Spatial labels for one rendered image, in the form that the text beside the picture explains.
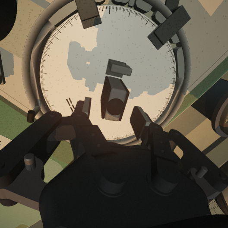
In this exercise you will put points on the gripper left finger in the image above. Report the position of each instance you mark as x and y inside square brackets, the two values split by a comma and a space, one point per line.
[26, 140]

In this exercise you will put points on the black round object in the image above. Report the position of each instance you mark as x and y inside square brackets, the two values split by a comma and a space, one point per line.
[6, 17]

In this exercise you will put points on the small brown lever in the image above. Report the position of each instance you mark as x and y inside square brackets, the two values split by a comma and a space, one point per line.
[33, 112]

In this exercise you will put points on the grey block dial knob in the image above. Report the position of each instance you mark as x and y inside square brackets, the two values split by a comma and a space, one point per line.
[116, 89]

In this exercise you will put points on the white protractor dial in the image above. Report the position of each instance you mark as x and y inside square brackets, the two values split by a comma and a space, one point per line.
[58, 80]

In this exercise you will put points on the small grey block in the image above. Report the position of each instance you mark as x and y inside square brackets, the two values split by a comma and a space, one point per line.
[120, 68]

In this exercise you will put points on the brown rectangular block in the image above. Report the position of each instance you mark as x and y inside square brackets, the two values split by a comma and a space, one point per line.
[88, 12]

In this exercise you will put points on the green cutting mat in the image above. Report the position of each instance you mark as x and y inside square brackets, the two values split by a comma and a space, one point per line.
[10, 114]

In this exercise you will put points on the dark grey rectangular block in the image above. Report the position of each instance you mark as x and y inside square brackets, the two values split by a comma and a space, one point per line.
[169, 26]

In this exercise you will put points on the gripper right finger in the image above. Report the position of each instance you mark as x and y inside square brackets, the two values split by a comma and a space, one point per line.
[192, 151]

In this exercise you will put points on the tan round wheel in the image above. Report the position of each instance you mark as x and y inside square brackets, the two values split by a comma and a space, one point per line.
[220, 117]

